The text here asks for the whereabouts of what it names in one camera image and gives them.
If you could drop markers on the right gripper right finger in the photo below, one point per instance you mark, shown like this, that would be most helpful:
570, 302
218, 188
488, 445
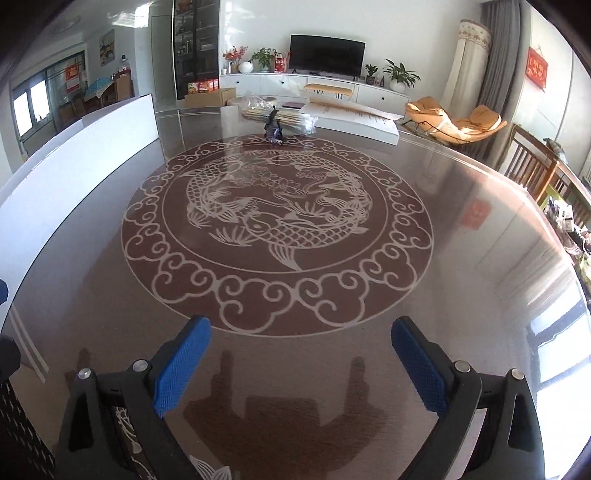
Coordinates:
509, 445

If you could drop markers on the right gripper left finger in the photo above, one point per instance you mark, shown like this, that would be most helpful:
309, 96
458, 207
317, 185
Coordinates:
114, 427

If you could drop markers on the white cardboard box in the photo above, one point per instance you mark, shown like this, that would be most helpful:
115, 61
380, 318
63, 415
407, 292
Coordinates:
49, 186

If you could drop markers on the dining table with chairs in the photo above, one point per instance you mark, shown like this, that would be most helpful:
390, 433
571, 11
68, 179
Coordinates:
103, 92

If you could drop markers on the wooden chair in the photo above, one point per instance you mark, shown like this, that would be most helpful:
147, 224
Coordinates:
531, 164

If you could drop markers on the brown cardboard carton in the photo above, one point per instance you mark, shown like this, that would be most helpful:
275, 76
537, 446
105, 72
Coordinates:
215, 98

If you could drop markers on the orange lounge chair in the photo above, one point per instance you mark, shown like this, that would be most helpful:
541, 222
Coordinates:
426, 116

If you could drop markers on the flat white cardboard sheet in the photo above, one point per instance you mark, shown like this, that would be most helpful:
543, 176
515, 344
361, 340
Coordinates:
360, 121

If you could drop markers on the bag of wooden chopsticks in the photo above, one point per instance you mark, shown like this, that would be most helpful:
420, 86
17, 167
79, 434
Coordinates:
269, 112

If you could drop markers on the white standing air conditioner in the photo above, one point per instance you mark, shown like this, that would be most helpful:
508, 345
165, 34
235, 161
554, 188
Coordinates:
468, 70

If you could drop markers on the white tv cabinet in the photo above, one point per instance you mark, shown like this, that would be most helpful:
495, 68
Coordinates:
285, 86

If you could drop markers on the red flower vase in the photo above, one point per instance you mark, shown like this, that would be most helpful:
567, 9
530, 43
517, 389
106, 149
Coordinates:
233, 56

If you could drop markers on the black glass display cabinet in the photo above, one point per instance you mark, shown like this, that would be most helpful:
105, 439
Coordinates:
195, 28

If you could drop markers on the green potted plant right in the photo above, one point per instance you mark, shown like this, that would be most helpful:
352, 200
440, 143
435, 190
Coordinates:
400, 78

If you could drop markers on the green potted plant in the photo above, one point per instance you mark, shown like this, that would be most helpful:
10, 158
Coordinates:
264, 59
400, 78

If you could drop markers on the green potted plant left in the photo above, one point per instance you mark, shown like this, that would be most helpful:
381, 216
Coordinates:
264, 59

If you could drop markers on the small potted plant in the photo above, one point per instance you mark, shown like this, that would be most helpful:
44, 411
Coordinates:
371, 72

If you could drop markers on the small wooden bench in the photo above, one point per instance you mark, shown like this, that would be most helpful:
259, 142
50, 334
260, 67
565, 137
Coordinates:
336, 91

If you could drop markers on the grey curtain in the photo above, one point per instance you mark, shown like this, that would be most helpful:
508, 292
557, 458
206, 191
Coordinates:
510, 25

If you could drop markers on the black television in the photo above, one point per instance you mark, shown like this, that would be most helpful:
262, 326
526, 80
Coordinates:
326, 54

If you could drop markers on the wall painting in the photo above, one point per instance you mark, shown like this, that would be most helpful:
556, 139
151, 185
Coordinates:
107, 47

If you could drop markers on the red wall hanging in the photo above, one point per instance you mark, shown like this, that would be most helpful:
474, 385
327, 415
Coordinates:
536, 68

